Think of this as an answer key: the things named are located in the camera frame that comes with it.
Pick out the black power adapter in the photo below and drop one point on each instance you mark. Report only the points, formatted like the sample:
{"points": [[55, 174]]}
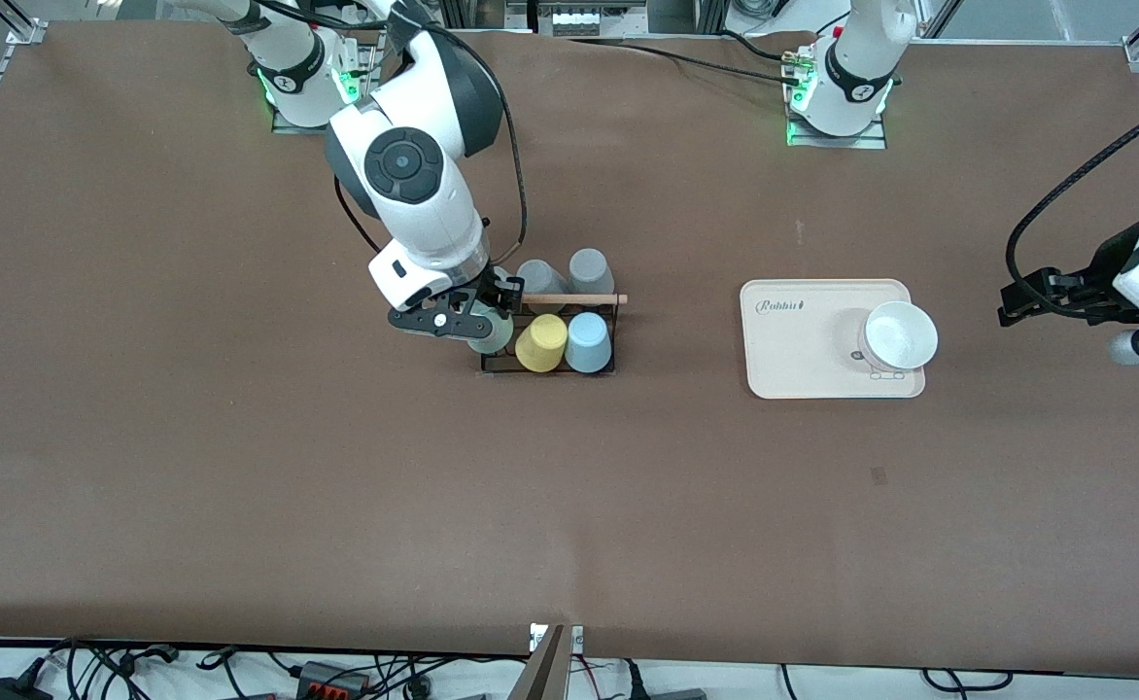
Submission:
{"points": [[16, 688]]}

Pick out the pale green cup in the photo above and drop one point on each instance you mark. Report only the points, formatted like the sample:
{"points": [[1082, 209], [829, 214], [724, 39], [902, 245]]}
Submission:
{"points": [[492, 338]]}

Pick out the grey cup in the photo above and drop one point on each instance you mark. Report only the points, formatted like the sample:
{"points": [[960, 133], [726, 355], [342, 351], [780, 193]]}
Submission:
{"points": [[535, 275], [591, 270], [500, 272]]}

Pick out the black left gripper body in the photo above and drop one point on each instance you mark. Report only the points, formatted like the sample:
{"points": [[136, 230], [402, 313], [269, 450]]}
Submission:
{"points": [[1097, 291]]}

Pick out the yellow cup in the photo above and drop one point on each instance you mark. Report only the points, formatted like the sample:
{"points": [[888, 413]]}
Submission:
{"points": [[540, 345]]}

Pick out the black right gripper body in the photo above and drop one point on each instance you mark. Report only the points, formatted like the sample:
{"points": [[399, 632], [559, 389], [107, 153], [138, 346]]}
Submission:
{"points": [[488, 290]]}

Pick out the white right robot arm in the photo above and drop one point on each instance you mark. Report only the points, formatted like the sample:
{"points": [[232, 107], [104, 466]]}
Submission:
{"points": [[424, 214]]}

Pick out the white bowl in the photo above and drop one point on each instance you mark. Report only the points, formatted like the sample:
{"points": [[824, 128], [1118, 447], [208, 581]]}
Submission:
{"points": [[900, 335]]}

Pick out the beige plastic tray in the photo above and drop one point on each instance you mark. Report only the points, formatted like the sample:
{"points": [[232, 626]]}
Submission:
{"points": [[793, 360]]}

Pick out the black orange connector box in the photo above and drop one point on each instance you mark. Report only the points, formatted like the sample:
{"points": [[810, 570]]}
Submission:
{"points": [[331, 679]]}

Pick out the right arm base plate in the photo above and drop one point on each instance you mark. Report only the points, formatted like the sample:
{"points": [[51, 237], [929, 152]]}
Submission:
{"points": [[322, 129]]}

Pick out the light blue cup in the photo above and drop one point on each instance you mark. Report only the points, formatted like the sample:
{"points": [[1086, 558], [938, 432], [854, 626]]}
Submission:
{"points": [[589, 342]]}

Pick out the white connector block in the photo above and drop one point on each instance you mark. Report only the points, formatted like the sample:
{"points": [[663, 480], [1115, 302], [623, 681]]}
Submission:
{"points": [[574, 21]]}

